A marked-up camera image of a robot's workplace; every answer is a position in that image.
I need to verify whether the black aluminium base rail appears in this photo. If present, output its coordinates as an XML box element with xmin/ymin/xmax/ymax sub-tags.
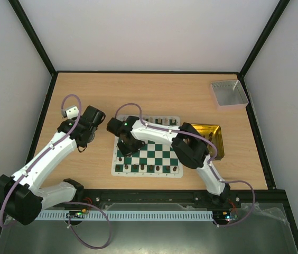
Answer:
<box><xmin>73</xmin><ymin>189</ymin><xmax>288</xmax><ymax>210</ymax></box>

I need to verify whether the gold metal tin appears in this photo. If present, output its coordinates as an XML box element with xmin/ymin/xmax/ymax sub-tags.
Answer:
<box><xmin>192</xmin><ymin>124</ymin><xmax>225</xmax><ymax>161</ymax></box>

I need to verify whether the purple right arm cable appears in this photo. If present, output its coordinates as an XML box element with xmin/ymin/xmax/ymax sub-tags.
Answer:
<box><xmin>114</xmin><ymin>102</ymin><xmax>256</xmax><ymax>228</ymax></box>

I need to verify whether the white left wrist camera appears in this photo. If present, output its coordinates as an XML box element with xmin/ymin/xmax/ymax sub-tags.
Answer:
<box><xmin>61</xmin><ymin>105</ymin><xmax>80</xmax><ymax>119</ymax></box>

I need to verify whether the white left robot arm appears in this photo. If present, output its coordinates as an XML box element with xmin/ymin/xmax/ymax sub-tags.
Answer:
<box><xmin>0</xmin><ymin>106</ymin><xmax>106</xmax><ymax>225</ymax></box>

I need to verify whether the grey slotted cable duct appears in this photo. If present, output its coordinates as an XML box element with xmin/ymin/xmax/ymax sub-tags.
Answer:
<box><xmin>36</xmin><ymin>210</ymin><xmax>213</xmax><ymax>222</ymax></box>

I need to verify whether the green white chess board mat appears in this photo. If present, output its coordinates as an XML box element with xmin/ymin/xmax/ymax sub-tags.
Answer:
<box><xmin>111</xmin><ymin>114</ymin><xmax>184</xmax><ymax>178</ymax></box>

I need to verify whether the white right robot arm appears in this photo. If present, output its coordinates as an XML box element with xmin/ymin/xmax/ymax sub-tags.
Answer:
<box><xmin>107</xmin><ymin>116</ymin><xmax>230</xmax><ymax>207</ymax></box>

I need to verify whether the silver pink tin lid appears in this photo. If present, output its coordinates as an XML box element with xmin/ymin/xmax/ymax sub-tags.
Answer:
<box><xmin>209</xmin><ymin>80</ymin><xmax>249</xmax><ymax>111</ymax></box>

